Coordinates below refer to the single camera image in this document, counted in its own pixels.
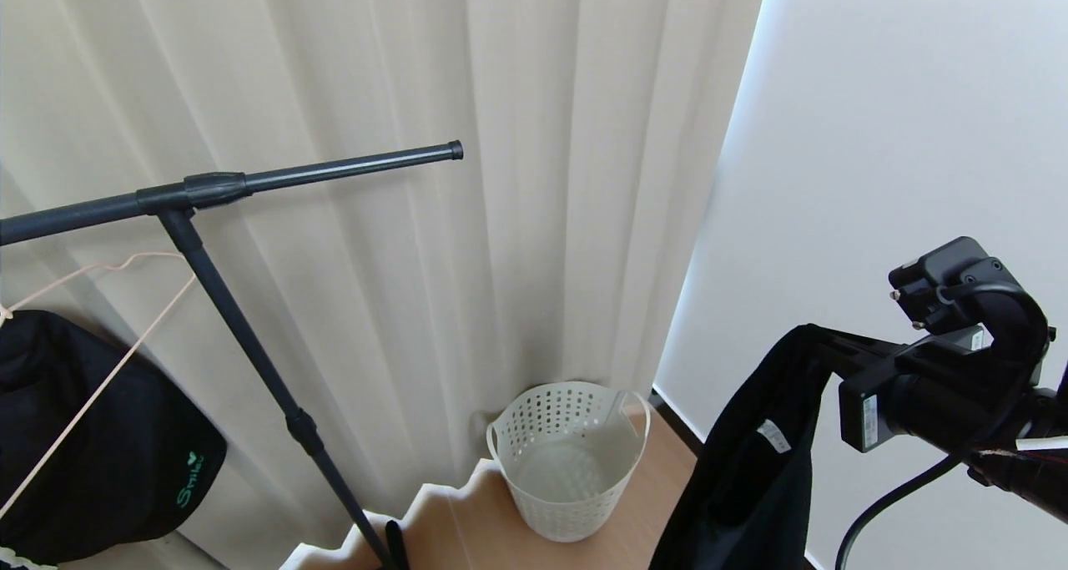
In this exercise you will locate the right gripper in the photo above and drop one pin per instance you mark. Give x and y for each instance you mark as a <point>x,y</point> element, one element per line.
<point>934,403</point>

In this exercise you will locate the black garment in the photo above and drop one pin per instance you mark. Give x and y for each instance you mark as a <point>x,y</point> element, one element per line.
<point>751,486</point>

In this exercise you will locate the pink clothes hanger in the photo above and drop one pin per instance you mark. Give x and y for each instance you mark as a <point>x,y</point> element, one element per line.
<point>133,351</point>

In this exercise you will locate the black shorts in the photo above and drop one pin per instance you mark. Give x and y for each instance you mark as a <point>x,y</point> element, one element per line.
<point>100,453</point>

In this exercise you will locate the white laundry basket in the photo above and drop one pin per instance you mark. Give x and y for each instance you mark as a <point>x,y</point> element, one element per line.
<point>567,486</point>

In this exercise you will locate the black clothes rack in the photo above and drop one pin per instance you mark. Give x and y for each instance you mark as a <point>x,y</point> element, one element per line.
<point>217,188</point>

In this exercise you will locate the beige curtain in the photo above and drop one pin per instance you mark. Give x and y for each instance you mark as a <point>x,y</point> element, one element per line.
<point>501,261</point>

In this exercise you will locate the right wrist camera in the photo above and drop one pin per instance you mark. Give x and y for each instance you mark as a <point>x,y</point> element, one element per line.
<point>951,278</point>

